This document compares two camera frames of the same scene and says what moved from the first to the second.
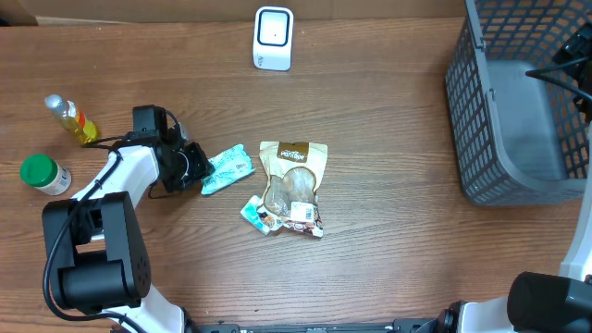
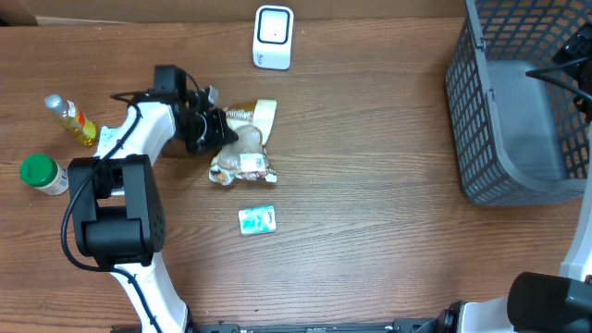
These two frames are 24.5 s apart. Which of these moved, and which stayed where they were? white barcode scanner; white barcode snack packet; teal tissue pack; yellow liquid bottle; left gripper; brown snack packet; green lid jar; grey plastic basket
Moved: left gripper; brown snack packet; teal tissue pack; white barcode snack packet
Stayed: green lid jar; yellow liquid bottle; grey plastic basket; white barcode scanner
